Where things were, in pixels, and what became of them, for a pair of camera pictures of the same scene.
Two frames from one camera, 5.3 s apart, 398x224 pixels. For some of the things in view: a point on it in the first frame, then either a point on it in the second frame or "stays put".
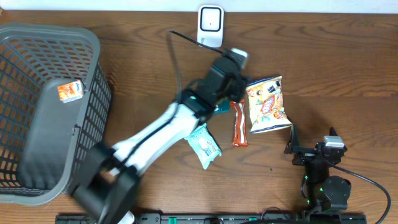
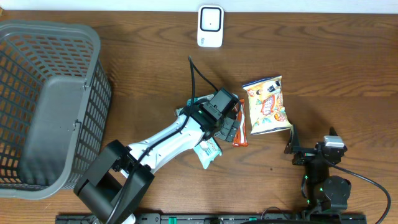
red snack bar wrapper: [240, 135] stays put
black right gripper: [293, 147] stays put
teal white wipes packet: [203, 145] stays put
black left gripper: [236, 86] to [227, 129]
